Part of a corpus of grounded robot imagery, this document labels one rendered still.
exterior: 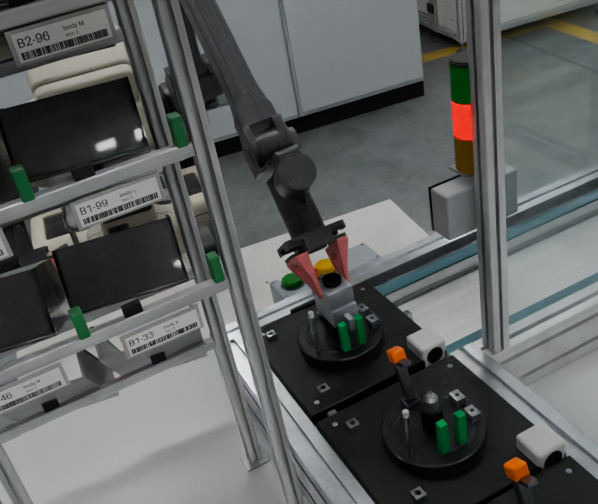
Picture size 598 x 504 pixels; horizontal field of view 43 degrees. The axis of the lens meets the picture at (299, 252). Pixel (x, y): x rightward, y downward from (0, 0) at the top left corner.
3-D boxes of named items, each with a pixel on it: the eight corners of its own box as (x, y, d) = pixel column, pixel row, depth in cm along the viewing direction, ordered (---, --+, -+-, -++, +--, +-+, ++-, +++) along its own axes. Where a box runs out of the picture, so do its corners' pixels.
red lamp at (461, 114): (445, 133, 103) (443, 99, 100) (475, 121, 104) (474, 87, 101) (468, 144, 99) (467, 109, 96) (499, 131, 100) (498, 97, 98)
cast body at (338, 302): (316, 309, 122) (309, 273, 118) (339, 299, 123) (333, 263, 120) (341, 335, 115) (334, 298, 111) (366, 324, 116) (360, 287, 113)
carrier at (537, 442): (318, 432, 110) (304, 367, 103) (453, 363, 117) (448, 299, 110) (412, 554, 91) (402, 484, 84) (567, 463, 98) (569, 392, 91)
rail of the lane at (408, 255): (221, 374, 138) (207, 328, 132) (593, 204, 165) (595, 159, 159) (233, 391, 134) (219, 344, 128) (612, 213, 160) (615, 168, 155)
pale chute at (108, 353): (128, 381, 121) (121, 355, 122) (207, 356, 123) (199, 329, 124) (98, 361, 94) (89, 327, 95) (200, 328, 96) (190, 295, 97)
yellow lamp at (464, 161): (448, 166, 105) (445, 133, 103) (477, 154, 107) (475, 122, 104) (470, 178, 101) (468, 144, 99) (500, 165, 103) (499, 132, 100)
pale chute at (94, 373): (36, 422, 116) (29, 394, 117) (120, 395, 118) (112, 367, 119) (-24, 413, 89) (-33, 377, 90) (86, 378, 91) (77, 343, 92)
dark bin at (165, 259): (92, 286, 109) (76, 236, 108) (180, 259, 111) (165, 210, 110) (72, 317, 81) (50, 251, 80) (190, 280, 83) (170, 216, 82)
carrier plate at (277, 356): (249, 342, 130) (246, 333, 129) (368, 289, 137) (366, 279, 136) (313, 426, 111) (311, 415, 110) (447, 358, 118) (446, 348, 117)
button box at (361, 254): (274, 307, 146) (268, 281, 143) (367, 266, 152) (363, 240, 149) (290, 325, 140) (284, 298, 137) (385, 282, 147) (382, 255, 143)
